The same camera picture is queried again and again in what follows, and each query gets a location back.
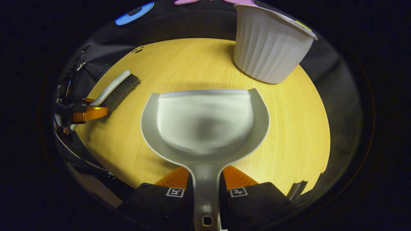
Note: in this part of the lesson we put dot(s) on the white ribbed garbage bin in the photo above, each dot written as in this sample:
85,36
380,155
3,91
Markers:
269,48

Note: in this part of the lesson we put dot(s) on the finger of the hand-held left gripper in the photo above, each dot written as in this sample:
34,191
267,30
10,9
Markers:
93,113
88,100

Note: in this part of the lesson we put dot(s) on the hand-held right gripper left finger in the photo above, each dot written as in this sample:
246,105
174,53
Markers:
157,205

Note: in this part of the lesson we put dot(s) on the small white broom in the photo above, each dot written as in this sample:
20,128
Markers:
122,89

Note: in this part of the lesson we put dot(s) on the wooden desktop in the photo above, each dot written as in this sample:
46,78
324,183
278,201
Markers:
289,128

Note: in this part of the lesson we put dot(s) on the white dustpan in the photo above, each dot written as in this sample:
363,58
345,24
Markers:
205,122

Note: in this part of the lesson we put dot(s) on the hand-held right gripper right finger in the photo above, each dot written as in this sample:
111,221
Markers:
257,205

